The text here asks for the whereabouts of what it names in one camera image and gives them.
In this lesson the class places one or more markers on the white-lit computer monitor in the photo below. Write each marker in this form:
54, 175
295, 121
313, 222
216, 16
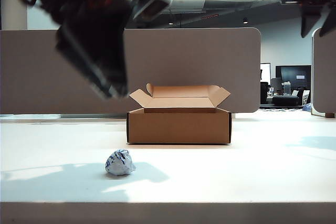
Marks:
265, 70

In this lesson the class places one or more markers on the blue plastic bag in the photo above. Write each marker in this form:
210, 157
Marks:
307, 107

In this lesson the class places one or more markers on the narrow grey desk divider panel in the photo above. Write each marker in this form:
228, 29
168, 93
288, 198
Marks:
325, 77

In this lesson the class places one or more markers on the brown divider foot bracket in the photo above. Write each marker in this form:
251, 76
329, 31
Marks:
330, 115

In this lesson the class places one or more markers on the blue-printed paper ball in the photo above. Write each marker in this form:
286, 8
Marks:
119, 165

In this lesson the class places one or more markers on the black round ottoman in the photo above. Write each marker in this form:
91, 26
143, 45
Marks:
286, 100

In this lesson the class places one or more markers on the black ceiling spot lamp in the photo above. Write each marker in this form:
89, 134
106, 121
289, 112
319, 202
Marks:
245, 20

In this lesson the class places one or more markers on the large black wall screen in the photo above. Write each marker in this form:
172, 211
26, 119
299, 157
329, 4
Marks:
294, 73

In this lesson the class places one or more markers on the open brown cardboard box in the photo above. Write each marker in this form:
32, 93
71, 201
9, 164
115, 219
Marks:
178, 129

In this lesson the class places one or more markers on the wide grey desk divider panel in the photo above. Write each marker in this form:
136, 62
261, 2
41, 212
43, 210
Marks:
189, 58

